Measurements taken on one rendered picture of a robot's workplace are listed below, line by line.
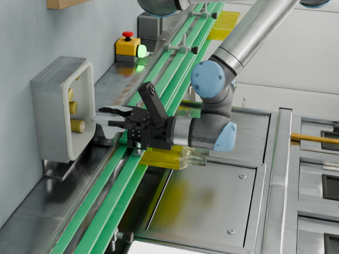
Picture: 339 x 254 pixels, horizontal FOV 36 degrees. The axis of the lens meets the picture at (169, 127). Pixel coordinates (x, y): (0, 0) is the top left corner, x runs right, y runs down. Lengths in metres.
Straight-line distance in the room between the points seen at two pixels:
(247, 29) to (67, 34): 0.51
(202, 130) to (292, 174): 0.63
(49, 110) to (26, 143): 0.10
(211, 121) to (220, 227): 0.38
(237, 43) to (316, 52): 6.49
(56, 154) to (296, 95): 6.74
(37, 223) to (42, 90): 0.31
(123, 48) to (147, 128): 0.58
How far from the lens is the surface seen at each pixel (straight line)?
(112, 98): 1.56
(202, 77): 1.13
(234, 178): 1.71
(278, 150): 1.89
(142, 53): 1.81
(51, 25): 1.34
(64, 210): 1.27
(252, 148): 1.95
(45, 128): 1.31
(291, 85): 7.84
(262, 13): 1.19
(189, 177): 1.70
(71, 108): 1.35
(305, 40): 7.58
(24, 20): 1.22
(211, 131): 1.25
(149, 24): 2.05
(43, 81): 1.25
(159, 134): 1.30
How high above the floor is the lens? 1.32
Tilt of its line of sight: 11 degrees down
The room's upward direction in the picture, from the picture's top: 98 degrees clockwise
